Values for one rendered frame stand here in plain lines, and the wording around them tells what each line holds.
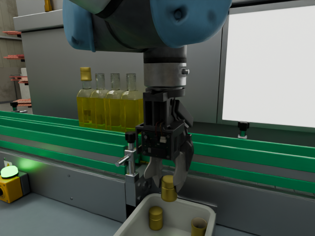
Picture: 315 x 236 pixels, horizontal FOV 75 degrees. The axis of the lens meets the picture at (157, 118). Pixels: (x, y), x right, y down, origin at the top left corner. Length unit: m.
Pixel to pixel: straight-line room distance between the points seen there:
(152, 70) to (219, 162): 0.32
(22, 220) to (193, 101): 0.61
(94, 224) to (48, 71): 0.73
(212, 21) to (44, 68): 1.01
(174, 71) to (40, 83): 0.90
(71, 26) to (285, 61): 0.55
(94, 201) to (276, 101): 0.59
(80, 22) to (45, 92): 0.89
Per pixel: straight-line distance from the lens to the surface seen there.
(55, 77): 1.07
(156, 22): 0.17
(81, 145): 0.61
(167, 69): 0.33
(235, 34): 0.67
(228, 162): 0.55
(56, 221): 0.68
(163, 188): 0.45
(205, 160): 0.56
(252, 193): 0.56
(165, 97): 0.33
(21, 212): 0.76
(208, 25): 0.17
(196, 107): 0.69
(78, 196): 0.68
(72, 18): 0.28
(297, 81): 0.68
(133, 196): 0.55
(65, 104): 1.05
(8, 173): 0.80
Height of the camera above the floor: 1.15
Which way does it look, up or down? 13 degrees down
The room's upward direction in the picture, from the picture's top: straight up
